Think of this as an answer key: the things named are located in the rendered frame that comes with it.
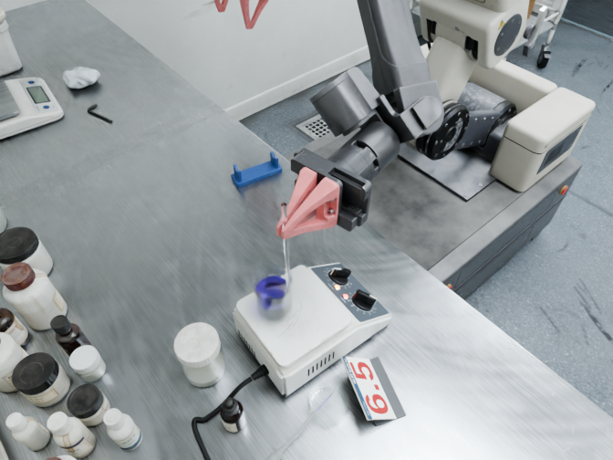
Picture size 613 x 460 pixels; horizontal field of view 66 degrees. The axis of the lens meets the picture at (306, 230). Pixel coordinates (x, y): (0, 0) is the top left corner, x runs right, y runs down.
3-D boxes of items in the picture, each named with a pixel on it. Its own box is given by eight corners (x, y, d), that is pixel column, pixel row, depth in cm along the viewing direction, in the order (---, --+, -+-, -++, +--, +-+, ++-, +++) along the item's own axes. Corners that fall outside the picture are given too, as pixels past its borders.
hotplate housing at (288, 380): (338, 270, 80) (340, 239, 74) (391, 325, 73) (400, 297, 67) (223, 340, 71) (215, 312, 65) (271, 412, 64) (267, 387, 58)
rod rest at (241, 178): (275, 162, 98) (275, 148, 96) (283, 172, 96) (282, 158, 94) (231, 178, 95) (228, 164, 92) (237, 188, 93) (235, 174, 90)
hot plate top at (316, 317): (303, 266, 71) (303, 262, 70) (355, 322, 64) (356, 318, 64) (233, 307, 66) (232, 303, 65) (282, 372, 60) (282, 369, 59)
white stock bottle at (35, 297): (47, 338, 72) (14, 297, 63) (18, 322, 73) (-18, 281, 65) (76, 307, 75) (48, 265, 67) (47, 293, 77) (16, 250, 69)
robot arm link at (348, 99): (448, 112, 59) (410, 128, 67) (397, 32, 57) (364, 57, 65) (381, 169, 56) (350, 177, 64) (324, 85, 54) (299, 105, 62)
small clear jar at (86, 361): (93, 354, 70) (82, 339, 66) (113, 365, 69) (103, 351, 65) (73, 376, 67) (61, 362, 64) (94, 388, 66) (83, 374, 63)
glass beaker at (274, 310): (249, 302, 66) (243, 266, 60) (285, 288, 67) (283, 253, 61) (265, 338, 62) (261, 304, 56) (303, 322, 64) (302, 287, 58)
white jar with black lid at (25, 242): (49, 283, 78) (30, 256, 73) (5, 288, 77) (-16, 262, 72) (57, 251, 83) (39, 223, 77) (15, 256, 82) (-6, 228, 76)
